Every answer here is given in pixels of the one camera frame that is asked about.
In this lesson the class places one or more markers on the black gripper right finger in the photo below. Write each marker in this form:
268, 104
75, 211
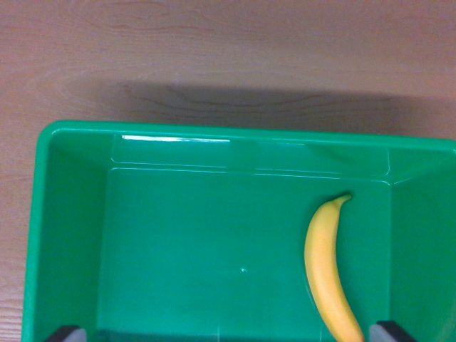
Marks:
390, 333

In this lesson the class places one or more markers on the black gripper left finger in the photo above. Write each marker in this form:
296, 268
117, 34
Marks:
66, 335

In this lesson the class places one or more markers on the yellow banana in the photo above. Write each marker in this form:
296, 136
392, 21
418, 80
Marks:
322, 256

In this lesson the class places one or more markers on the green plastic bin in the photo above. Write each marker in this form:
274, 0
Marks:
199, 228

